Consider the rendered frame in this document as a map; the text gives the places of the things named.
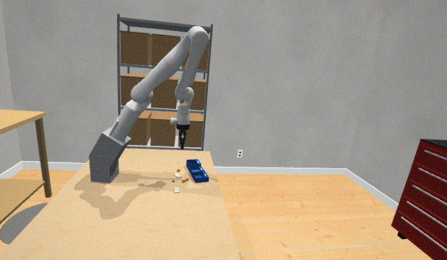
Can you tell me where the blue three-compartment bin rack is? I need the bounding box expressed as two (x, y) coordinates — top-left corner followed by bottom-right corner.
(186, 159), (209, 183)

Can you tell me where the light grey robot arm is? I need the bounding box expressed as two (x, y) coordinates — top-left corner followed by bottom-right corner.
(109, 26), (209, 141)

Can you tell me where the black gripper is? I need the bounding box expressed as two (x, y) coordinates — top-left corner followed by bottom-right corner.
(176, 124), (190, 150)

